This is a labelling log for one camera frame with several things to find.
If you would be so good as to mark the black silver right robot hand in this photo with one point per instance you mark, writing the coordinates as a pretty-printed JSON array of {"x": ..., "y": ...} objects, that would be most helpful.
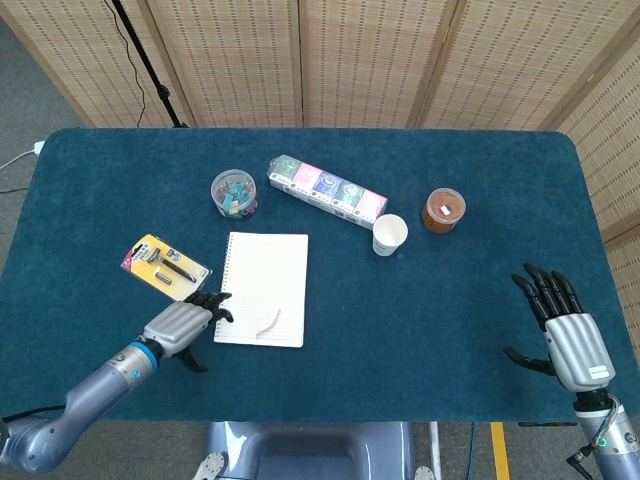
[{"x": 580, "y": 350}]

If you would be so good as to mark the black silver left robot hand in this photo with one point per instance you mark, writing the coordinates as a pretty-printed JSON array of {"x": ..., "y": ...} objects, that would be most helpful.
[{"x": 177, "y": 325}]

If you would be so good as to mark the small pink strip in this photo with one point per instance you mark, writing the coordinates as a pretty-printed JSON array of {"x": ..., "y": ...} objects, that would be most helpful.
[{"x": 270, "y": 324}]

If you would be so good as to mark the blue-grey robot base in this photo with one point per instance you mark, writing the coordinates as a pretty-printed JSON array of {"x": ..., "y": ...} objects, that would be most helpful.
[{"x": 310, "y": 450}]

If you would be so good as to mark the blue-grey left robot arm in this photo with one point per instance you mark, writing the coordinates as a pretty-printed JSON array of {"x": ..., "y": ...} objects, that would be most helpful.
[{"x": 85, "y": 395}]

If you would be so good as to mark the yellow razor blister pack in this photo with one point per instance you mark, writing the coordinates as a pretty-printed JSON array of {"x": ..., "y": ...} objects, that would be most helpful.
[{"x": 165, "y": 270}]

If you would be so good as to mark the white spiral notebook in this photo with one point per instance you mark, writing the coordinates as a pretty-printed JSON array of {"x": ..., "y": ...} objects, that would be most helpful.
[{"x": 265, "y": 270}]

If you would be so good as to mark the clear jar of binder clips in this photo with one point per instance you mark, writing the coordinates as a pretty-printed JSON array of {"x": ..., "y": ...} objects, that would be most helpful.
[{"x": 234, "y": 194}]

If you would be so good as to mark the white table leg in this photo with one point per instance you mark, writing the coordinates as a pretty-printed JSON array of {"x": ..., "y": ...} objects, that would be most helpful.
[{"x": 434, "y": 450}]

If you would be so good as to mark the blue table cloth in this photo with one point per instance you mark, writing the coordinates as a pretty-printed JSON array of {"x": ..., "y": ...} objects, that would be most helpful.
[{"x": 400, "y": 340}]

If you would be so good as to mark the clear jar of rubber bands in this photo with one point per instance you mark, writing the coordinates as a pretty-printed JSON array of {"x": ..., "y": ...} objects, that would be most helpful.
[{"x": 444, "y": 210}]

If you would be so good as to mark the multicolour tissue pack row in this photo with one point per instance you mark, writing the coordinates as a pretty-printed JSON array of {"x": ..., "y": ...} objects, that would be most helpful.
[{"x": 327, "y": 192}]

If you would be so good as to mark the white paper cup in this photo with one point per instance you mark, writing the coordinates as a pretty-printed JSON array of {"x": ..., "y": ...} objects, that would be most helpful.
[{"x": 390, "y": 235}]

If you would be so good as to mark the black tripod stand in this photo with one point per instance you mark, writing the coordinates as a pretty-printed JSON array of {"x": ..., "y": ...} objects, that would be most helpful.
[{"x": 150, "y": 70}]

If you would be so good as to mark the bamboo folding screen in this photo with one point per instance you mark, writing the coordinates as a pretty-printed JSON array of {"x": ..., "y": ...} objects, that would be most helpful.
[{"x": 365, "y": 60}]

